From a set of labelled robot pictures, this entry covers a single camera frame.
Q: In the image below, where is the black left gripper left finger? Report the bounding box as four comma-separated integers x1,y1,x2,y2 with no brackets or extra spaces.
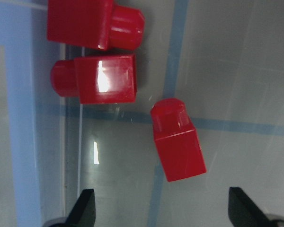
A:
65,189,96,227

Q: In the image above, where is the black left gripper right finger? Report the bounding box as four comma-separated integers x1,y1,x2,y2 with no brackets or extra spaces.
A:
228,187,277,227

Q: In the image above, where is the red block picked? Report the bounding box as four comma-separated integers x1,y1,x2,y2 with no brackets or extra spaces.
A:
151,98,207,182

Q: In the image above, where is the red block lower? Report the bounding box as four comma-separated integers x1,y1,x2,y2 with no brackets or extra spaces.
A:
51,53,137,105

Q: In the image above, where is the red block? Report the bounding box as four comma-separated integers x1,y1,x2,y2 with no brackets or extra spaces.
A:
51,53,137,105
47,0,145,51

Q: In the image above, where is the clear plastic storage box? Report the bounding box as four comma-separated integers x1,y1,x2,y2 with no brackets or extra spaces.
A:
0,0,284,227

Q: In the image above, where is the red block middle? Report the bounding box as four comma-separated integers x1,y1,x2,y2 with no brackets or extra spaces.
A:
47,0,145,51

